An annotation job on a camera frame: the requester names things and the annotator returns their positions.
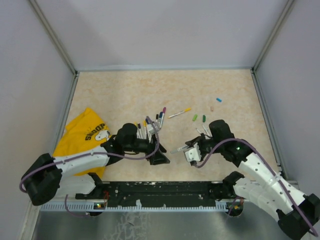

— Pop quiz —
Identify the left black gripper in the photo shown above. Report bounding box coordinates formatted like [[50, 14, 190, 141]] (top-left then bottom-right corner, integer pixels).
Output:
[[124, 132, 170, 165]]

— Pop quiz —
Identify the grey cap marker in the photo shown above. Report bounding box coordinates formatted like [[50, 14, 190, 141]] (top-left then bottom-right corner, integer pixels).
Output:
[[170, 146, 188, 154]]

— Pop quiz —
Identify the yellow cap white marker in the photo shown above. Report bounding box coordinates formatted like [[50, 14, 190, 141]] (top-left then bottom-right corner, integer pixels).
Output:
[[167, 108, 191, 119]]

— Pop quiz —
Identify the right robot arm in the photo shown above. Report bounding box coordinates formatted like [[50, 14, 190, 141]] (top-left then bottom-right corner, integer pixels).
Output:
[[184, 119, 320, 240]]

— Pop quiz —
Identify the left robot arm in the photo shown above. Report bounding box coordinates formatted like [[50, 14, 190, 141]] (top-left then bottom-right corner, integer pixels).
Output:
[[19, 123, 170, 206]]

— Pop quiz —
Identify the blue cap yellow end marker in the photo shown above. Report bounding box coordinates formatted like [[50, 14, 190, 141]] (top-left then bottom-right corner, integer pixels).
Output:
[[137, 123, 144, 139]]

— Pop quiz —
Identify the blue cap long marker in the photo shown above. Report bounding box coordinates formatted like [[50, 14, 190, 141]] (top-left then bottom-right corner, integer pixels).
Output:
[[145, 118, 151, 126]]

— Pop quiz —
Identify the dark blue cap marker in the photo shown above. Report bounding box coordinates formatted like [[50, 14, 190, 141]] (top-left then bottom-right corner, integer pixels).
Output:
[[157, 111, 163, 129]]

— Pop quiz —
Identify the yellow snoopy t-shirt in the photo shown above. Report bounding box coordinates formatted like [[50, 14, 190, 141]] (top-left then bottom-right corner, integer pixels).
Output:
[[53, 107, 117, 177]]

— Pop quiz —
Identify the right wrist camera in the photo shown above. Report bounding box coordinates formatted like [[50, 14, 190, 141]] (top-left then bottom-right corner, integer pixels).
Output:
[[183, 147, 202, 166]]

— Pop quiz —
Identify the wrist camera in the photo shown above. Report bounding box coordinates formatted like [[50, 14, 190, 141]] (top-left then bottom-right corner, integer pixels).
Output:
[[146, 122, 160, 136], [183, 147, 202, 166]]

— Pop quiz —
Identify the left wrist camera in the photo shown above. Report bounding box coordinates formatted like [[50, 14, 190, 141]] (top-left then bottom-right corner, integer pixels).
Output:
[[146, 122, 160, 136]]

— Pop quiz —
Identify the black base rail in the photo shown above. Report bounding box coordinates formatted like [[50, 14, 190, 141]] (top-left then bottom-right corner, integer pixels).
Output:
[[75, 181, 236, 208]]

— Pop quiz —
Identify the grey slotted cable duct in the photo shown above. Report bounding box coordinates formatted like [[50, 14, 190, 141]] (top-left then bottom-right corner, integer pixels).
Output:
[[39, 201, 233, 213]]

